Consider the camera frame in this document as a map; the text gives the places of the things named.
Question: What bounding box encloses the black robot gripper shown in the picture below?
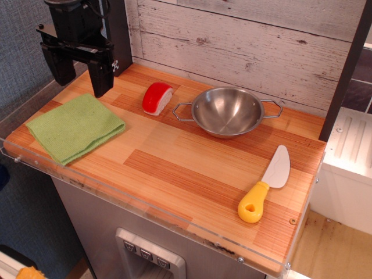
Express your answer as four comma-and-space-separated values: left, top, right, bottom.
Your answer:
37, 2, 118, 98

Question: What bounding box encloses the stainless steel pot with handles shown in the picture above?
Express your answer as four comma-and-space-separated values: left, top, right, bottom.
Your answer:
173, 87, 283, 138

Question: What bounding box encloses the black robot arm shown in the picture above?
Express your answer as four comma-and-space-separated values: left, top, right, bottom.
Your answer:
37, 1, 118, 98

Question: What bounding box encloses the green folded cloth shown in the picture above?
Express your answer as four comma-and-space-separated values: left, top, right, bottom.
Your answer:
26, 94, 126, 166

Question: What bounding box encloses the red white toy sushi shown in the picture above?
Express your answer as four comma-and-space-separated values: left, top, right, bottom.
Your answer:
142, 82, 174, 116

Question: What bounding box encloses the grey toy fridge cabinet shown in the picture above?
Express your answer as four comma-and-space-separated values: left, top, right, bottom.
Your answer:
53, 179, 264, 278

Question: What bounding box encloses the silver water dispenser panel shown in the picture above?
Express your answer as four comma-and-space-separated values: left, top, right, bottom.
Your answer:
116, 228, 187, 278

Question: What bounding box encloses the yellow orange object at corner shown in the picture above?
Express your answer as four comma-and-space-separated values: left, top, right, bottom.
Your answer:
16, 266, 46, 279

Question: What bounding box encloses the white toy sink unit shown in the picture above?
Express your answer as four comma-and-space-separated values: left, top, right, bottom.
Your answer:
310, 108, 371, 234

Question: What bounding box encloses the clear acrylic guard rail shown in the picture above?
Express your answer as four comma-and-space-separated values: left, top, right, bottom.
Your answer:
0, 136, 293, 276

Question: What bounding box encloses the yellow handled toy knife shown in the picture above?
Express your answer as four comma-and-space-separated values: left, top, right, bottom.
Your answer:
238, 145, 291, 223

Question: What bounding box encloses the dark right upright post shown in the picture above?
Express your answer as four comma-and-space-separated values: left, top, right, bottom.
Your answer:
319, 0, 371, 142

